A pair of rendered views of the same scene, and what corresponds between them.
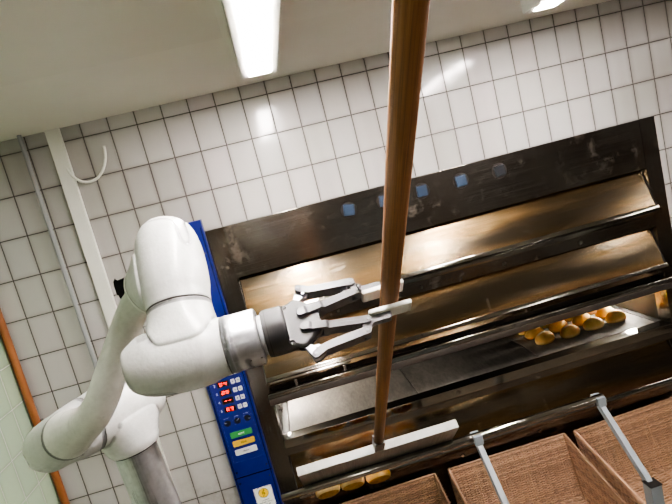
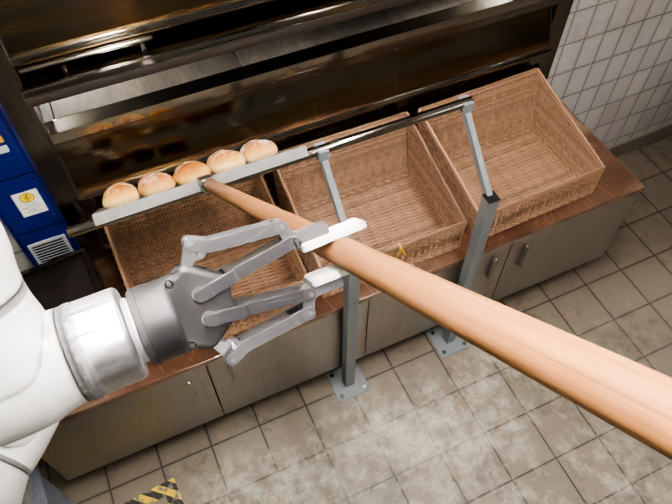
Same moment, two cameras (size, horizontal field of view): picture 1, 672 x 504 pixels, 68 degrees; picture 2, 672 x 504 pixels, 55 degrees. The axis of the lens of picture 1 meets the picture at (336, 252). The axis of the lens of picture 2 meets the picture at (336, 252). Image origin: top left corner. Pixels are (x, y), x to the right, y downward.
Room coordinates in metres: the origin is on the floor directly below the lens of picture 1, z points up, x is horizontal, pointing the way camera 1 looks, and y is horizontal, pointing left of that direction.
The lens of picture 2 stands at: (0.44, 0.06, 2.48)
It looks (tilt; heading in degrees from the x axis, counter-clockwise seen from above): 55 degrees down; 341
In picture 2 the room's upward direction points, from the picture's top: straight up
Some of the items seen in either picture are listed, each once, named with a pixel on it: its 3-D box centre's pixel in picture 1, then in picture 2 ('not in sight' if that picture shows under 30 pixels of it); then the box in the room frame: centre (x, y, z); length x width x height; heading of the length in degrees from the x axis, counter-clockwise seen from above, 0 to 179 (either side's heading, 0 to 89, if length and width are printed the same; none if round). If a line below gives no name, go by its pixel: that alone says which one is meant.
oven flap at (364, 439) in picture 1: (492, 413); (332, 91); (2.06, -0.49, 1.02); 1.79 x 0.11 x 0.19; 95
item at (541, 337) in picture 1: (550, 313); not in sight; (2.56, -1.02, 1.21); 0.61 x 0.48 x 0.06; 5
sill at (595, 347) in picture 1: (483, 381); (329, 52); (2.09, -0.49, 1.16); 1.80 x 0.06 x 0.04; 95
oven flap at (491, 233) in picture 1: (454, 241); not in sight; (2.06, -0.49, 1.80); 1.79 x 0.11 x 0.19; 95
